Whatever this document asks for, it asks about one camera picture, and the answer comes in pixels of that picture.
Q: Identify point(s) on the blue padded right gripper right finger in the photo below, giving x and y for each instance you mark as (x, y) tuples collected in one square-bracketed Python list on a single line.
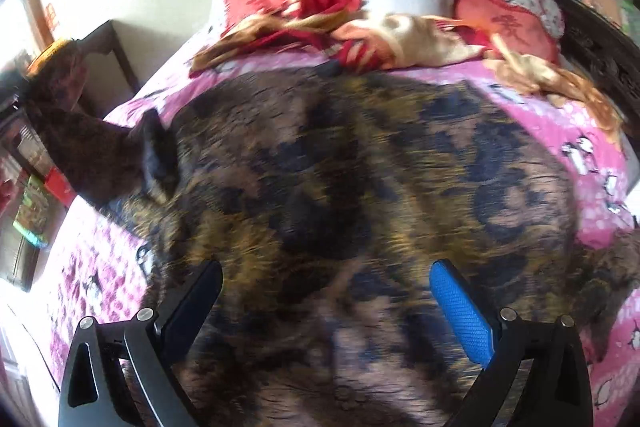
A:
[(557, 391)]

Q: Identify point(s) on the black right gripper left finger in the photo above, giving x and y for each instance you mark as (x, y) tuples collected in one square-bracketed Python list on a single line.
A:
[(94, 391)]

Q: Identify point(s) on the dark floral patterned garment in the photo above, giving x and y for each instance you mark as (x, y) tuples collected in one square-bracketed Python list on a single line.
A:
[(350, 216)]

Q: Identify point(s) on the pink penguin blanket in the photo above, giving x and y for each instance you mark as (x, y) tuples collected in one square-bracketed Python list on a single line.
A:
[(590, 156)]

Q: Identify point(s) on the dark wooden side table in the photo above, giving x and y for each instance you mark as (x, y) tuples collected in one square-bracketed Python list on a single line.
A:
[(111, 80)]

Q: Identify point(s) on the dark carved wooden headboard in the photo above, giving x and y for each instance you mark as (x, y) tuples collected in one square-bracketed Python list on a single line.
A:
[(610, 57)]

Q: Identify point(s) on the red and gold blanket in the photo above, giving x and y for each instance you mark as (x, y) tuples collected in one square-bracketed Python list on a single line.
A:
[(364, 41)]

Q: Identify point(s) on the red heart pillow right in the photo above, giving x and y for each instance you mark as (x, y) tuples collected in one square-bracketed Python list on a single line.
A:
[(520, 29)]

